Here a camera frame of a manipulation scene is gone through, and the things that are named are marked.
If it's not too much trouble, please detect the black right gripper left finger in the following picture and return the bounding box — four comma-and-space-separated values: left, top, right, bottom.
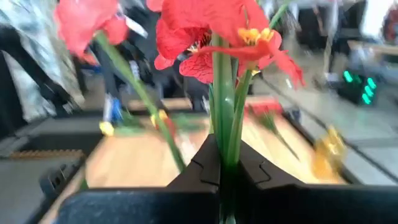
58, 133, 222, 224

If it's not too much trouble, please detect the red artificial flower spray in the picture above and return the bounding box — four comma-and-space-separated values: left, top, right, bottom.
245, 99, 301, 161
54, 0, 307, 224

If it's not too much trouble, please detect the black device with green lights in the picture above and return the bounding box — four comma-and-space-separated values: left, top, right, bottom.
337, 68, 379, 106

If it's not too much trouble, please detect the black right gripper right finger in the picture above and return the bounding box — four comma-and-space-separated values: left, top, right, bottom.
235, 140, 398, 224

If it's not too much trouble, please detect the yellow artificial tulip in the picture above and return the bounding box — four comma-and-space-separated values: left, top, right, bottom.
150, 108, 170, 129
312, 126, 348, 180
98, 111, 144, 138

